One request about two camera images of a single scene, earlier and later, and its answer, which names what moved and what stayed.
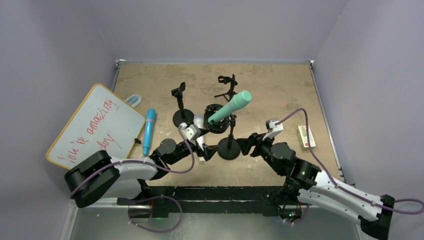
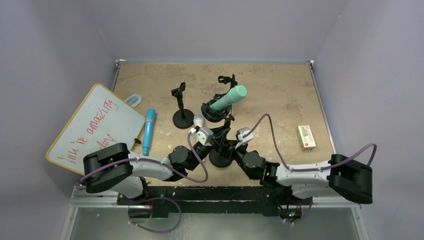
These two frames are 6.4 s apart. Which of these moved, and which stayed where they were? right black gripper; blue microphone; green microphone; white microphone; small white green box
Moved: green microphone; right black gripper
Stayed: white microphone; small white green box; blue microphone
